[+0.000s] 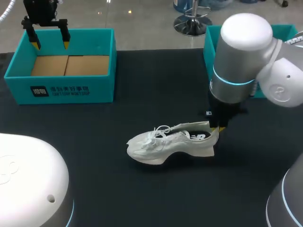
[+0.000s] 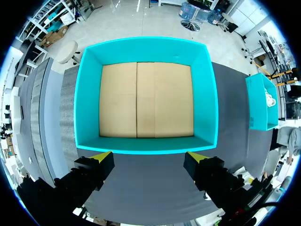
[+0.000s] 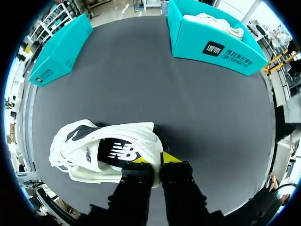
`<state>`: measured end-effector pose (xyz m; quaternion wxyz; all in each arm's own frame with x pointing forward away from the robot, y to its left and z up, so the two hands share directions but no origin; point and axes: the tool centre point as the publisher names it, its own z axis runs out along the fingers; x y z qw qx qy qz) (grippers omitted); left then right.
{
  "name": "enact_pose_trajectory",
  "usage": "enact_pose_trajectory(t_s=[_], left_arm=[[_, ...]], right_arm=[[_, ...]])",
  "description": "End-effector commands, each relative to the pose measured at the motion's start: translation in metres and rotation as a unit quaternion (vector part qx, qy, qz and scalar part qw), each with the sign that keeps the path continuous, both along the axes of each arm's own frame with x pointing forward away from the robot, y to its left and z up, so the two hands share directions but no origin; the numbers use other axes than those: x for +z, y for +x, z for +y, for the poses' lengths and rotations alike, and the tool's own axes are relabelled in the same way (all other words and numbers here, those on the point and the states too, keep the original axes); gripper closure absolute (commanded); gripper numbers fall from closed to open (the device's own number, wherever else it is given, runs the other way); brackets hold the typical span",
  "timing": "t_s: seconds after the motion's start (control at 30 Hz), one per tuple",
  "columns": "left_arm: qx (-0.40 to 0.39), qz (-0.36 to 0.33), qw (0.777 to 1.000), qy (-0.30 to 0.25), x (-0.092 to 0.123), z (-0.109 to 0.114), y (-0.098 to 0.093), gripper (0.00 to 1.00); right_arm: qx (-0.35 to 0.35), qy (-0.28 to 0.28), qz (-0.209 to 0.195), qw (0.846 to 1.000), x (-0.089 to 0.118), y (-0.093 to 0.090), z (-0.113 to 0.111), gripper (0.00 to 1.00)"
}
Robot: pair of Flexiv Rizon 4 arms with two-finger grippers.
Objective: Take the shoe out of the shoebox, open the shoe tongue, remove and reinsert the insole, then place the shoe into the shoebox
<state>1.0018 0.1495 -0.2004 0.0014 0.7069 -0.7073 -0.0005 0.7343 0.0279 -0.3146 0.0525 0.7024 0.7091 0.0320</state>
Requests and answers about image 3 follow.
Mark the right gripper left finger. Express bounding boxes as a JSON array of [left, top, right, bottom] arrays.
[[107, 156, 154, 226]]

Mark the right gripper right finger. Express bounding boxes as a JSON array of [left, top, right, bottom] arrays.
[[161, 151, 208, 226]]

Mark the white shoe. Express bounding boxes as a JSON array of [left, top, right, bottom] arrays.
[[48, 119, 165, 189]]

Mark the open teal box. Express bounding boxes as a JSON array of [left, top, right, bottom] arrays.
[[166, 0, 269, 77]]

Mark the closed teal box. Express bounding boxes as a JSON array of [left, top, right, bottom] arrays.
[[28, 13, 94, 88]]

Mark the white crumpled paper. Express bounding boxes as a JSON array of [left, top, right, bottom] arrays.
[[182, 12, 245, 40]]

